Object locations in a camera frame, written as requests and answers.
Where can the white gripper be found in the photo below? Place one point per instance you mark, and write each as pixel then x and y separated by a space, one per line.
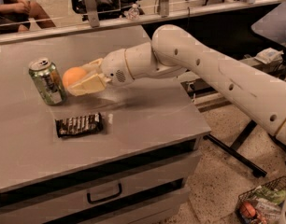
pixel 113 66

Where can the orange fruit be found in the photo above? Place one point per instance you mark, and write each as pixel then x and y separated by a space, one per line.
pixel 72 75

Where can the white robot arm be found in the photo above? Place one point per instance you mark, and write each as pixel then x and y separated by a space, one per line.
pixel 173 51

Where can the green soda can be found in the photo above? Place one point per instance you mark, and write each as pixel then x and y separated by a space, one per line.
pixel 47 80

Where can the black snack bar wrapper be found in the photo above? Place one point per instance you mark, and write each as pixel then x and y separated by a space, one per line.
pixel 79 126

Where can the clear plastic water bottle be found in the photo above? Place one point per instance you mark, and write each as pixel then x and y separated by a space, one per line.
pixel 132 13

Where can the grey drawer cabinet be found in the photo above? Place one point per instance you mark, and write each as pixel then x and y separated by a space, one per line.
pixel 120 156

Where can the seated person in background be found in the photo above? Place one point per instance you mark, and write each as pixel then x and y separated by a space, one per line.
pixel 15 15

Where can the white tissue packet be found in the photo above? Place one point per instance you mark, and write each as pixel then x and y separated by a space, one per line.
pixel 268 55

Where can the green snack bag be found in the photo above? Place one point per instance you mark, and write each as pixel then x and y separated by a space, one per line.
pixel 276 196

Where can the metal railing frame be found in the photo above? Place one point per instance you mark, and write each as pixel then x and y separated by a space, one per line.
pixel 69 23

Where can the black drawer handle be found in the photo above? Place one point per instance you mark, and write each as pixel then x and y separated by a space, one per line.
pixel 103 193

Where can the black wire basket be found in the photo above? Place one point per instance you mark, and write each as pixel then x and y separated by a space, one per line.
pixel 250 210

